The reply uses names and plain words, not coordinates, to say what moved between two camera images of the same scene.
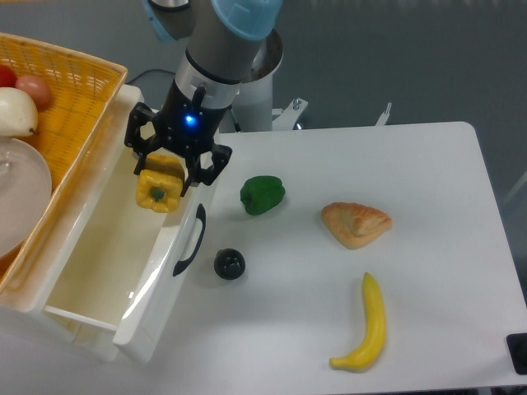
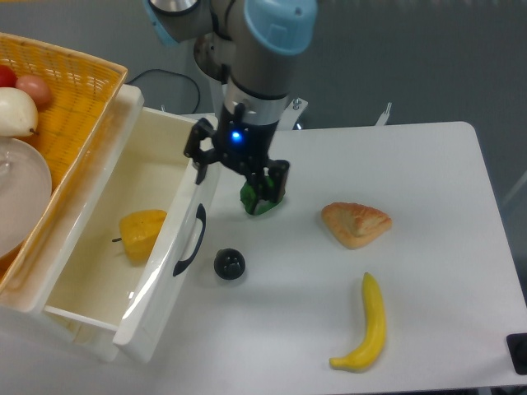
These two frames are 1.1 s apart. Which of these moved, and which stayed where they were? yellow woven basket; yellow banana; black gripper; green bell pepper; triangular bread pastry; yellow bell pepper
Moved: black gripper; yellow bell pepper
Stayed: yellow woven basket; green bell pepper; yellow banana; triangular bread pastry
